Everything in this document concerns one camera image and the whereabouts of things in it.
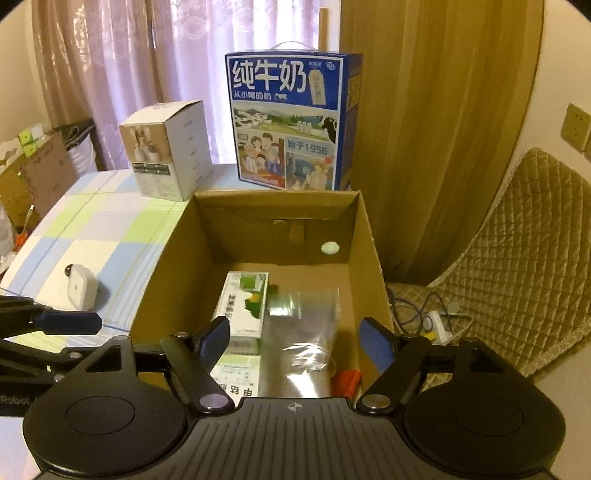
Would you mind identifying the checked pastel sheet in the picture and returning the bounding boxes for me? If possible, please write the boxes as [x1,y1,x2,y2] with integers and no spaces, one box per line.
[0,164,241,352]

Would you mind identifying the red candy packet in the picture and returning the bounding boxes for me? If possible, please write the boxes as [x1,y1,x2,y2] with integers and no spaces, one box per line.
[331,369,362,398]

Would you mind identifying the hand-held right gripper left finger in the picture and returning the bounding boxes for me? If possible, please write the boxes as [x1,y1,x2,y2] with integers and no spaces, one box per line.
[85,316,236,414]

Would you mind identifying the white power strip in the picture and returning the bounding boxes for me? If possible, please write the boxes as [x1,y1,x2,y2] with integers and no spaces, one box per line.
[422,309,455,344]

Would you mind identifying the blue milk carton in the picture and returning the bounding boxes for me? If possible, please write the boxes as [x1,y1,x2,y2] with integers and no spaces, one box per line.
[225,41,363,192]

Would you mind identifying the small green white box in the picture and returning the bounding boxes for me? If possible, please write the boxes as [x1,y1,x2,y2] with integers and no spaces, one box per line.
[211,271,269,355]

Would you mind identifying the quilted beige chair cushion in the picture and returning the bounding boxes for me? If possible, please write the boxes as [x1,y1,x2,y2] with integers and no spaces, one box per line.
[385,147,591,384]

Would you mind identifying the small white device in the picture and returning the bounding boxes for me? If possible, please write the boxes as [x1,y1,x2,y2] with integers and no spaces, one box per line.
[64,263,99,311]

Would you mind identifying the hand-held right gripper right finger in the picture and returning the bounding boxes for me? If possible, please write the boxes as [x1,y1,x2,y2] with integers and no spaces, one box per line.
[355,316,509,414]

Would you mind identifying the grey cable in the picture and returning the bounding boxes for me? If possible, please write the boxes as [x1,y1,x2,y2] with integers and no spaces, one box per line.
[388,284,467,333]

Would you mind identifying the white product box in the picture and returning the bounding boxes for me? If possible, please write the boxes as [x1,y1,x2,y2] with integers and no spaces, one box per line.
[119,100,214,202]

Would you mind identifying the white paper bag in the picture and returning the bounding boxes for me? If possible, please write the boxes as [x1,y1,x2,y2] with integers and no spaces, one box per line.
[65,119,100,174]

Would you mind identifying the beige wall socket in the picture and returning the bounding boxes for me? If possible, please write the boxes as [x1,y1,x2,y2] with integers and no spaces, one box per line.
[561,102,591,160]

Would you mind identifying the brown curtain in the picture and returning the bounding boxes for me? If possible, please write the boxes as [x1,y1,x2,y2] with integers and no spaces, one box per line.
[339,0,543,284]

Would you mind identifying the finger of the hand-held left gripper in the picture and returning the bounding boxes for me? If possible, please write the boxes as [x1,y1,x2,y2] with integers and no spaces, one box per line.
[0,340,100,384]
[0,298,103,340]

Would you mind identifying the green white small cartons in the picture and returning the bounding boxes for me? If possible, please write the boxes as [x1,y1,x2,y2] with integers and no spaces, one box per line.
[16,124,49,155]

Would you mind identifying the pink curtain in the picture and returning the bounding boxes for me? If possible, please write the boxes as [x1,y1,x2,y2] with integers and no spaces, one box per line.
[32,0,342,171]

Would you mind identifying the white green medicine box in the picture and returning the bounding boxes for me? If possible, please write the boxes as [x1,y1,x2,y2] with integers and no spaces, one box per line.
[213,353,262,398]

